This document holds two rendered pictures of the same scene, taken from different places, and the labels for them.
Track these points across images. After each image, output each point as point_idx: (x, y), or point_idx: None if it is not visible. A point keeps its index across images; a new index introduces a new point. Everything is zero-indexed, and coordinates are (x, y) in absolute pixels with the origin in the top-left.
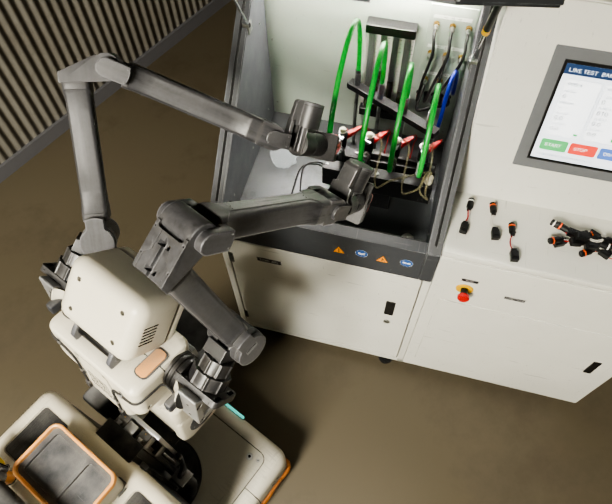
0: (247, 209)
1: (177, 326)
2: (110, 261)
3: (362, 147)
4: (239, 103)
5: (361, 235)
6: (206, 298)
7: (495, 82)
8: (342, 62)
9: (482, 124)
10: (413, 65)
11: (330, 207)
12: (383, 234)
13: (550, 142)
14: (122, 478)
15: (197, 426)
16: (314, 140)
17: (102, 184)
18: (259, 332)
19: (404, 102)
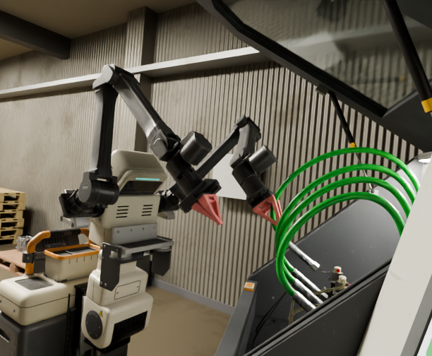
0: (133, 87)
1: (139, 242)
2: (150, 158)
3: (279, 220)
4: (323, 234)
5: (230, 334)
6: (99, 119)
7: (424, 190)
8: (325, 153)
9: (393, 273)
10: (385, 182)
11: (157, 133)
12: (234, 349)
13: None
14: (65, 282)
15: (87, 328)
16: (247, 172)
17: (201, 166)
18: (94, 186)
19: (325, 186)
